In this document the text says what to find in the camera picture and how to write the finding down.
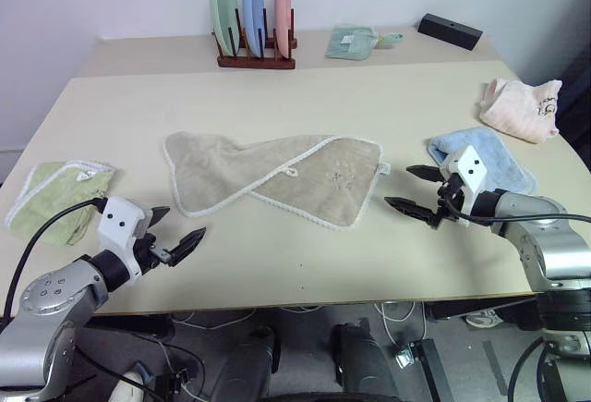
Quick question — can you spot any beige towel with white trim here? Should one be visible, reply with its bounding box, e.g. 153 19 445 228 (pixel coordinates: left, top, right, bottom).
162 130 392 232

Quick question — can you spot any black table frame bar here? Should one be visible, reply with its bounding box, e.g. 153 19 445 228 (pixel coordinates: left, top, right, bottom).
423 296 542 322
86 312 175 337

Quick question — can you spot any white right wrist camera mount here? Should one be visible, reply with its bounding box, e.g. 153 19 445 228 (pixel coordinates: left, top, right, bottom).
440 144 488 216

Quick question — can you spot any teal cloth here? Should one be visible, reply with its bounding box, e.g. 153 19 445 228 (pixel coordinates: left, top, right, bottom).
324 24 378 62

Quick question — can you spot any white rounded object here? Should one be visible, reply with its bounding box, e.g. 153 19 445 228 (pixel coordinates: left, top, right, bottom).
107 363 154 402

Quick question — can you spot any dark wooden plate rack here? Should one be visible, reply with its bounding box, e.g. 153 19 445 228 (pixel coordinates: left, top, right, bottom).
211 6 298 70

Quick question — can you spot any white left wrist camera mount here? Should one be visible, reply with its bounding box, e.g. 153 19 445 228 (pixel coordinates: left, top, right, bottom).
97 196 154 279

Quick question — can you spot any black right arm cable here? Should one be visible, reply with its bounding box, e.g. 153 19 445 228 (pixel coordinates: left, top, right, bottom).
440 196 591 228

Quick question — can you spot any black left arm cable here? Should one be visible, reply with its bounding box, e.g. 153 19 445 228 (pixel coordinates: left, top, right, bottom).
0 197 108 321

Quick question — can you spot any pink plate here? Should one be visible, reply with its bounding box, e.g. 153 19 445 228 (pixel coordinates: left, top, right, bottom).
273 0 295 59

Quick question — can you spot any metal bracket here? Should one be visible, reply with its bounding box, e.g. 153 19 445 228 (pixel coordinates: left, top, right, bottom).
393 343 417 369

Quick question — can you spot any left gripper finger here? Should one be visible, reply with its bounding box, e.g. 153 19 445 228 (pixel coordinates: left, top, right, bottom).
166 226 208 268
148 205 172 229

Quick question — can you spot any light green towel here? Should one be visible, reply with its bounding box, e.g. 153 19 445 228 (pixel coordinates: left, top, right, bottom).
4 159 117 247

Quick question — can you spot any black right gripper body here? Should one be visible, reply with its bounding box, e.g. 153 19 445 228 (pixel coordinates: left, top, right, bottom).
427 173 468 231

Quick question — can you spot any light blue folded towel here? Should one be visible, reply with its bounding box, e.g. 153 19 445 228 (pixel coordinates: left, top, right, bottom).
427 126 539 196

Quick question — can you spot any blue plate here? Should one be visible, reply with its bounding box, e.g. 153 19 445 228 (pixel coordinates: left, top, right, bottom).
241 0 268 58

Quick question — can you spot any thin black floor cable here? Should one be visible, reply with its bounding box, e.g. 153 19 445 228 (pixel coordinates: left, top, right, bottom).
73 335 207 402

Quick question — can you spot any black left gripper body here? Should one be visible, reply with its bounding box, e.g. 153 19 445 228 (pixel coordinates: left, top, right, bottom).
133 231 173 278

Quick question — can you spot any dark rounded shape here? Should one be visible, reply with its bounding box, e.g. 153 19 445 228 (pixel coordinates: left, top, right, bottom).
208 324 282 402
329 320 402 402

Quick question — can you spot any white shoe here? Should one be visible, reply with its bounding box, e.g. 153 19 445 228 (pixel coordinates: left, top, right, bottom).
464 310 499 330

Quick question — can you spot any black table leg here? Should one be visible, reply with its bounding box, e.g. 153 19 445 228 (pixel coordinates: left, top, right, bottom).
409 338 457 402

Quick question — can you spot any black rectangular box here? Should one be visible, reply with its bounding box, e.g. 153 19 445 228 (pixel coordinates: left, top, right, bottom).
416 12 484 53

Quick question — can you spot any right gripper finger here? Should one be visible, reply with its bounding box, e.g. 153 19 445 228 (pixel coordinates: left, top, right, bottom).
405 164 444 184
383 196 438 225

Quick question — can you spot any dark chair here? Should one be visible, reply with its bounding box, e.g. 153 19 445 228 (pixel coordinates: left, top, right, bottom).
552 39 591 156

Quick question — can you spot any white floor cable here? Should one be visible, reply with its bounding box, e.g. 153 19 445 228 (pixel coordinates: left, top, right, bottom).
374 300 428 348
169 306 258 331

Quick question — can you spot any pink towel with embroidery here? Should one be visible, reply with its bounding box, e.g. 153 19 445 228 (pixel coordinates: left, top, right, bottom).
477 76 564 145

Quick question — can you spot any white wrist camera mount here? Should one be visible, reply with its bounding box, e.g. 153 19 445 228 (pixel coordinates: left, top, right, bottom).
440 144 488 216
97 196 154 279

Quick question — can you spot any green plate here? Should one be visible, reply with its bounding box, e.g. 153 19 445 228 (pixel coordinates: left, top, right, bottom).
209 0 242 55

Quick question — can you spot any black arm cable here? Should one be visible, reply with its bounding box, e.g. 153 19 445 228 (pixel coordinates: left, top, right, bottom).
0 197 108 321
440 196 591 228

